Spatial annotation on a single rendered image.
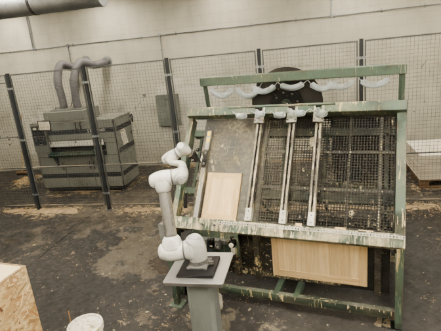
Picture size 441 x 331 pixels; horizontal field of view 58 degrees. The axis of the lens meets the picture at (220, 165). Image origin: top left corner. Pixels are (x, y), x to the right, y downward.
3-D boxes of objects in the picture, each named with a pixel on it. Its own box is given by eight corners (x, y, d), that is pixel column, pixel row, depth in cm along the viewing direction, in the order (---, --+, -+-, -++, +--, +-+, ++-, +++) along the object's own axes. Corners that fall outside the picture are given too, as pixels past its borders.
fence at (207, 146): (194, 218, 408) (193, 217, 405) (209, 132, 436) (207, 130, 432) (199, 218, 406) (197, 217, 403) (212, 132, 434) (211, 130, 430)
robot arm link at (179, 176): (187, 163, 337) (171, 165, 337) (186, 173, 321) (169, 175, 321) (189, 176, 342) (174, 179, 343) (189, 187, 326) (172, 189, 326)
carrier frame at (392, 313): (180, 293, 436) (170, 224, 412) (226, 236, 557) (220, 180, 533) (401, 330, 350) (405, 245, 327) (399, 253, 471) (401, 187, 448)
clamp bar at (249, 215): (244, 221, 387) (236, 216, 366) (258, 110, 421) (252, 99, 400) (254, 222, 383) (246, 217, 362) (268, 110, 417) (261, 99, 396)
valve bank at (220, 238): (187, 257, 396) (184, 234, 389) (193, 249, 408) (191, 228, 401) (234, 263, 376) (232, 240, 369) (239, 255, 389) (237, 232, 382)
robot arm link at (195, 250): (207, 261, 331) (203, 238, 325) (186, 264, 331) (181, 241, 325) (207, 252, 346) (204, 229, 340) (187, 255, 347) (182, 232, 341)
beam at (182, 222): (173, 228, 420) (168, 226, 410) (175, 217, 423) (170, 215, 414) (405, 251, 334) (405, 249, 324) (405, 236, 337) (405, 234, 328)
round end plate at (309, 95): (253, 140, 466) (248, 69, 444) (254, 138, 471) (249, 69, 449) (323, 139, 435) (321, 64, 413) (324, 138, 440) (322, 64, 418)
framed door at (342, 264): (273, 273, 411) (273, 274, 409) (270, 224, 395) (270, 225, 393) (367, 286, 375) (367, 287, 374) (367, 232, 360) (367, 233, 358)
